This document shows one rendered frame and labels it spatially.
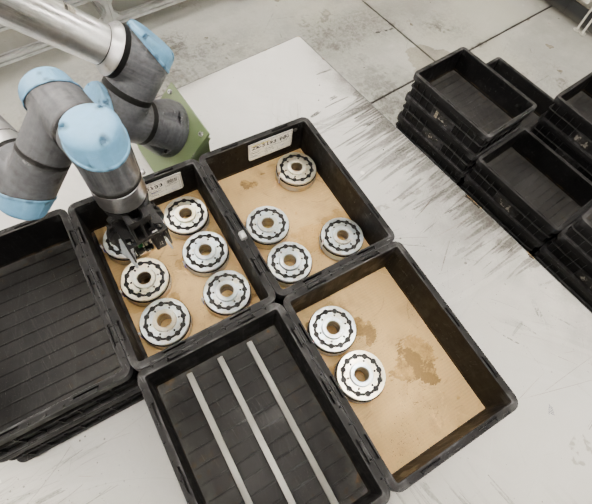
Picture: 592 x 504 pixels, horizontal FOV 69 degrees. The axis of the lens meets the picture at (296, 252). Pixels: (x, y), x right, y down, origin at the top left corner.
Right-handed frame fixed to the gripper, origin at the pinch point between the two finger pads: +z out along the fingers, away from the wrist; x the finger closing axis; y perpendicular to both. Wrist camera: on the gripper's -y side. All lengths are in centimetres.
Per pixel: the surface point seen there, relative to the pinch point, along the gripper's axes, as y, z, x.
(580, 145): 26, 48, 164
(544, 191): 31, 60, 146
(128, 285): -0.3, 11.7, -6.8
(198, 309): 11.8, 14.5, 2.8
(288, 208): 1.6, 14.5, 34.5
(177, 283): 3.9, 14.5, 2.1
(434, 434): 61, 14, 27
